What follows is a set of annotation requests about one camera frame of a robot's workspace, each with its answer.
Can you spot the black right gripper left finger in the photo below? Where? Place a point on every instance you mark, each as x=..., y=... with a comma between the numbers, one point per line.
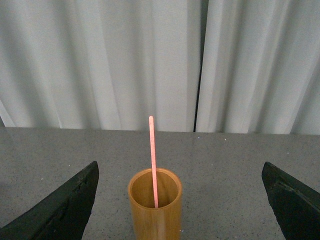
x=62, y=215

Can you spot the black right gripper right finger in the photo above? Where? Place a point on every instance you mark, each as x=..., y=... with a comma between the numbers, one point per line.
x=295, y=205

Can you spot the pink chopstick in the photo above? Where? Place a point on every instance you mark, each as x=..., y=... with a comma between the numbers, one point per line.
x=153, y=160

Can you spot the bamboo chopstick holder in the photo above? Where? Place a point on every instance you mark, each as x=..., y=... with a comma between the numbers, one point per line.
x=164, y=222

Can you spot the white curtain right panel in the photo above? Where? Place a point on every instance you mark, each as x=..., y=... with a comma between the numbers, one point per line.
x=261, y=67

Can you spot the white curtain panel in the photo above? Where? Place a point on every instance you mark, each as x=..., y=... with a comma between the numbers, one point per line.
x=101, y=64
x=261, y=67

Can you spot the white curtain left panel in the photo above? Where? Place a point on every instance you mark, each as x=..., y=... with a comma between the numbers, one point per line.
x=101, y=64

